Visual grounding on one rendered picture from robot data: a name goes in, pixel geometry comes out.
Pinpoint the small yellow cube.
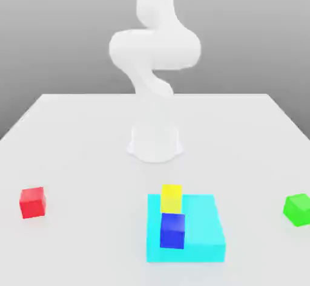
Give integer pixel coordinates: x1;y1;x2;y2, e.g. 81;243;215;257
160;184;183;215

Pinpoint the small blue cube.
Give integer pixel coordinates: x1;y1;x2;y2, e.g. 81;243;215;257
159;212;186;250

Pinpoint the small red cube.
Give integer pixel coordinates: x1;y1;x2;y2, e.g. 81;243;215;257
19;186;47;219

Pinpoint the small green cube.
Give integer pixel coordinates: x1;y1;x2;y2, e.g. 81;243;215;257
282;193;310;228

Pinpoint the large cyan box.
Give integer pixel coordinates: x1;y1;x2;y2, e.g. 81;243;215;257
145;193;226;264

